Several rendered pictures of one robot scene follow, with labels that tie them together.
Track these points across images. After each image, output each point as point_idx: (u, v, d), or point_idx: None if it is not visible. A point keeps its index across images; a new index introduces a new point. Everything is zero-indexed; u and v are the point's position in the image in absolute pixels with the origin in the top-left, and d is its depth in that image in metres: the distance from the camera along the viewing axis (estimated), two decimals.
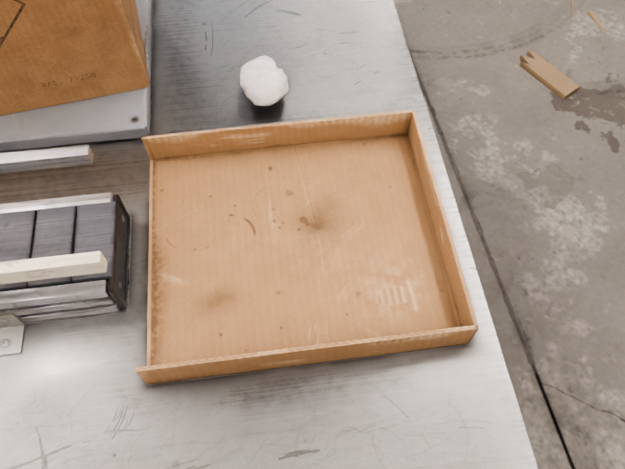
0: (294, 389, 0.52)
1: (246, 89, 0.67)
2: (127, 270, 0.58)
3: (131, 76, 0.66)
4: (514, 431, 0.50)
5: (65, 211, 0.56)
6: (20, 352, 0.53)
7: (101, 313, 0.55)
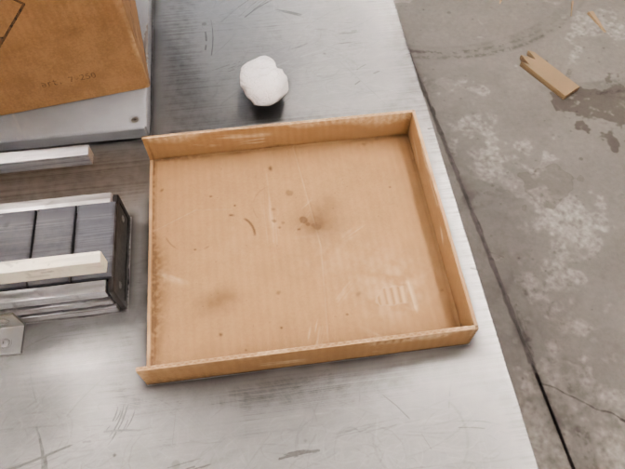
0: (294, 389, 0.52)
1: (246, 89, 0.67)
2: (127, 270, 0.58)
3: (131, 76, 0.66)
4: (514, 431, 0.50)
5: (65, 211, 0.56)
6: (20, 352, 0.53)
7: (101, 313, 0.55)
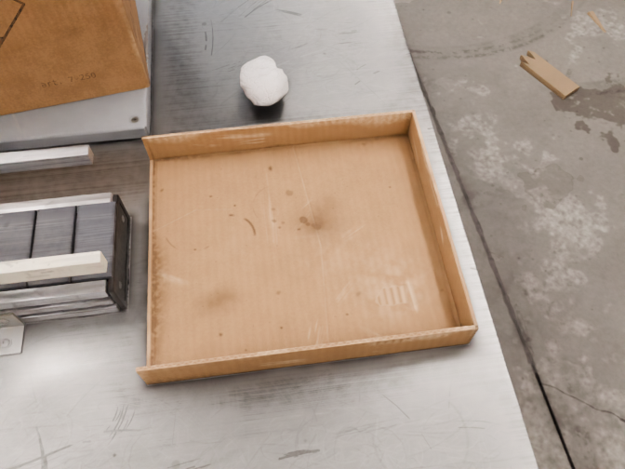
0: (294, 389, 0.52)
1: (246, 89, 0.67)
2: (127, 270, 0.58)
3: (131, 76, 0.66)
4: (514, 431, 0.50)
5: (65, 211, 0.56)
6: (20, 352, 0.53)
7: (101, 313, 0.55)
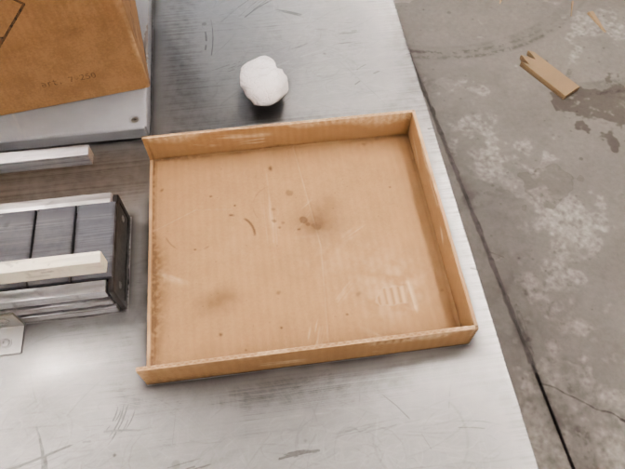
0: (294, 389, 0.52)
1: (246, 89, 0.67)
2: (127, 270, 0.58)
3: (131, 76, 0.66)
4: (514, 431, 0.50)
5: (65, 211, 0.56)
6: (20, 352, 0.53)
7: (101, 313, 0.55)
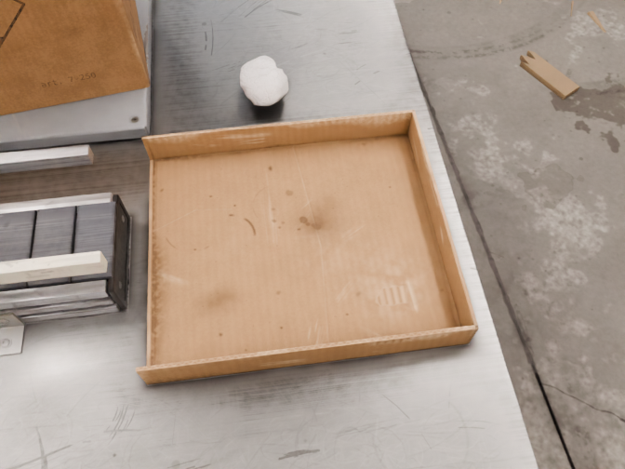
0: (294, 389, 0.52)
1: (246, 89, 0.67)
2: (127, 270, 0.58)
3: (131, 76, 0.66)
4: (514, 431, 0.50)
5: (65, 211, 0.56)
6: (20, 352, 0.53)
7: (101, 313, 0.55)
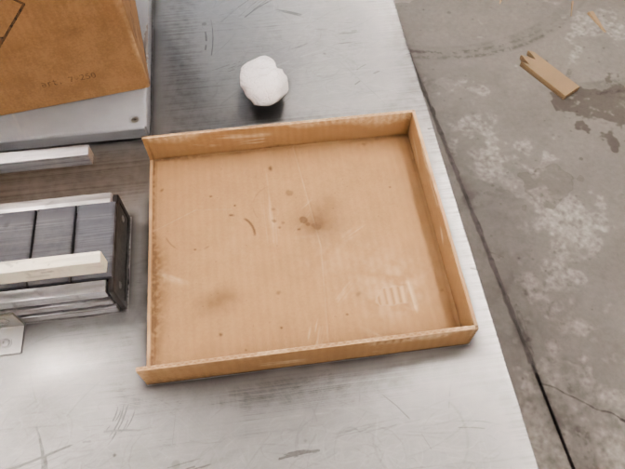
0: (294, 389, 0.52)
1: (246, 89, 0.67)
2: (127, 270, 0.58)
3: (131, 76, 0.66)
4: (514, 431, 0.50)
5: (65, 211, 0.56)
6: (20, 352, 0.53)
7: (101, 313, 0.55)
